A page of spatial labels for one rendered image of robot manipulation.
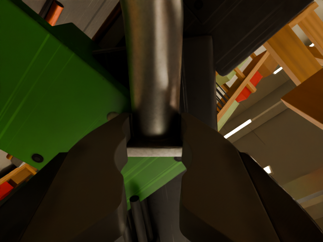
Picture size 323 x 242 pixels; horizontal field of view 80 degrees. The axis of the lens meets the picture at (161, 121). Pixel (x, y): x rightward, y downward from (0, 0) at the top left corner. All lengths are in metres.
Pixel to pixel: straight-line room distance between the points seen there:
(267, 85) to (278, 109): 2.10
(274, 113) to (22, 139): 7.55
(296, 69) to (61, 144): 0.91
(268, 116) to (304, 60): 6.69
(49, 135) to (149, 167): 0.09
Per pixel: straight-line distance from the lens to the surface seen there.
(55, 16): 0.56
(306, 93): 0.69
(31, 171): 5.91
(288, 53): 0.96
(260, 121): 7.65
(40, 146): 0.19
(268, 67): 4.00
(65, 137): 0.18
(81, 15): 0.67
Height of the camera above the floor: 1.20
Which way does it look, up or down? 7 degrees up
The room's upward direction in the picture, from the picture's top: 135 degrees clockwise
